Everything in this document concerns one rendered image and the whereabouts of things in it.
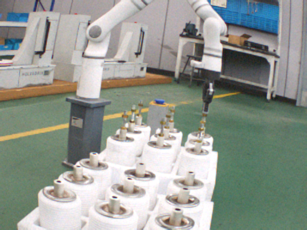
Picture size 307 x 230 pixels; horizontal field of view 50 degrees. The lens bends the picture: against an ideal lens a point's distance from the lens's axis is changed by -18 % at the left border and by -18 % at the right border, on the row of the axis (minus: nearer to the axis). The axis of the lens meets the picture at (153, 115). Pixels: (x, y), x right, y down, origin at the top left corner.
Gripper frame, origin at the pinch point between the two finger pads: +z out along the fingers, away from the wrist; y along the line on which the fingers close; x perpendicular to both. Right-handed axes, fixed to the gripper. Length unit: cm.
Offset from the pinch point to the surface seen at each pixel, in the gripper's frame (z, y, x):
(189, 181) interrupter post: 9, -55, 11
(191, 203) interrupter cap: 10, -67, 12
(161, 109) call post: 5.7, 17.0, 14.3
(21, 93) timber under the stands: 32, 158, 123
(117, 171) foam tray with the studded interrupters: 18.8, -26.1, 28.2
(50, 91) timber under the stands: 33, 194, 102
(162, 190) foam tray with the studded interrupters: 22.5, -29.1, 14.0
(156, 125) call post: 12.4, 17.1, 15.2
